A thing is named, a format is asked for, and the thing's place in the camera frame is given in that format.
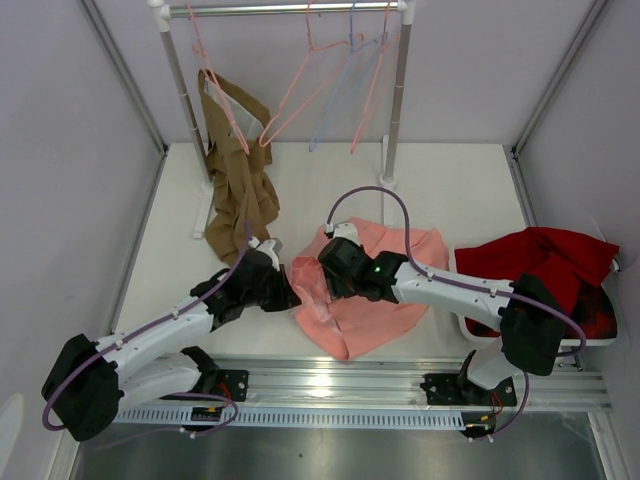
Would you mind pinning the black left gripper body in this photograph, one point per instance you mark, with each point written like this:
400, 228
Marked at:
271, 295

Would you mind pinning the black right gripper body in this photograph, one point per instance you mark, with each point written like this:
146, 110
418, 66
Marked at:
340, 287

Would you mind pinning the pink skirt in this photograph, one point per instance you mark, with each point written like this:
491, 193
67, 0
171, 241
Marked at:
351, 327

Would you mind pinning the pink wire hanger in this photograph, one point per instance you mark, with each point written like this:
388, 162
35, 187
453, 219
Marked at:
305, 86
387, 40

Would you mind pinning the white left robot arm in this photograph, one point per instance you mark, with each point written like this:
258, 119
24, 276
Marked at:
92, 381

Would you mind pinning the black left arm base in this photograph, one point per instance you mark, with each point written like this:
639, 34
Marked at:
230, 383

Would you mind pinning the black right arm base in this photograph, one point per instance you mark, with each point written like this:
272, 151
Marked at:
455, 389

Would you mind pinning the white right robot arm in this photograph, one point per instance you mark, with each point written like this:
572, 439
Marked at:
524, 311

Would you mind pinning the tan brown skirt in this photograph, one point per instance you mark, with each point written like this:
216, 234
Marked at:
243, 192

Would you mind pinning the pink hanger holding tan skirt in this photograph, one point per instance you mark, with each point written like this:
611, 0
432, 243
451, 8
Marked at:
220, 96

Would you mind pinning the red garment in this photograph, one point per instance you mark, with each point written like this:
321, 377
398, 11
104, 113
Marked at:
540, 260

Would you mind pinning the white perforated basket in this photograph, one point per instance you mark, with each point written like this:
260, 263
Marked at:
610, 310

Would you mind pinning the white garment rack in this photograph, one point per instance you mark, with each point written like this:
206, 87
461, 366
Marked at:
163, 13

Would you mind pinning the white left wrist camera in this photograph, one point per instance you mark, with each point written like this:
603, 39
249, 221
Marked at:
270, 247

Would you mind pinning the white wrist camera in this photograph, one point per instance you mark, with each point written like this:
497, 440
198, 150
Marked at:
270, 247
346, 230

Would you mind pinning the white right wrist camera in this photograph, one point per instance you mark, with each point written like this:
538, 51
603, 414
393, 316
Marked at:
346, 230

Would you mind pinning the aluminium mounting rail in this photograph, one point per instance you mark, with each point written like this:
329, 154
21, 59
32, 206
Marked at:
393, 383

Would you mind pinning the white slotted cable duct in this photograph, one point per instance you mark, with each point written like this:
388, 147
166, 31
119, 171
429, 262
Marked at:
191, 416

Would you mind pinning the blue wire hanger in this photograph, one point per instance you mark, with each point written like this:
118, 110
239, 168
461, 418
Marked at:
362, 53

